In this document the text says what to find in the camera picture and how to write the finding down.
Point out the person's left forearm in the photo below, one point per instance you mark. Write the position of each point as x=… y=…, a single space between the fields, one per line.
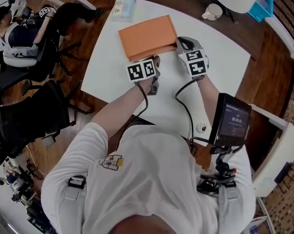
x=122 y=107

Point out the person's left hand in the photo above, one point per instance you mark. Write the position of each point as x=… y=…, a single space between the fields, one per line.
x=157 y=62

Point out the small white printed box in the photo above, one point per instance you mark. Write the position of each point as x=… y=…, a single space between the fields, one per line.
x=123 y=8

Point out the black equipment clutter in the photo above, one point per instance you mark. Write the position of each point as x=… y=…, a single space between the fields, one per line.
x=20 y=186

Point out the black mesh office chair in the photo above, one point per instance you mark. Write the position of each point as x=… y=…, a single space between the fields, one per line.
x=30 y=121

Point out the white shelf unit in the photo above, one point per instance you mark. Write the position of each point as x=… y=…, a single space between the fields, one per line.
x=276 y=152

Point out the white mug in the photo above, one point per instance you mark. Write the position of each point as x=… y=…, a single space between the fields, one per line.
x=213 y=11

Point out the person's right forearm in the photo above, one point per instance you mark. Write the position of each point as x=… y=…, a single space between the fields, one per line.
x=209 y=94

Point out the white round knob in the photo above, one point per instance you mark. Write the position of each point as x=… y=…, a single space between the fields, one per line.
x=201 y=127

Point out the black chest monitor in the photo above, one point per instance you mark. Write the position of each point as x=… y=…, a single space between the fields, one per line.
x=231 y=123

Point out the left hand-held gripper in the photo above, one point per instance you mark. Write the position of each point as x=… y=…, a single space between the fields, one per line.
x=140 y=71

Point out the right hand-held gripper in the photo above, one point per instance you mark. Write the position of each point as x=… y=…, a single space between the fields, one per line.
x=195 y=63

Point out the blue plastic bin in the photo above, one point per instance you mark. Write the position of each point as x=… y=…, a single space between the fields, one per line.
x=262 y=7

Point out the orange cloth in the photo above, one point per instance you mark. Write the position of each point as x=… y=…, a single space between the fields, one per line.
x=147 y=36

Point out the person's white t-shirt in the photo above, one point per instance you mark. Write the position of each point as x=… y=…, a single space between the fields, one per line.
x=147 y=179

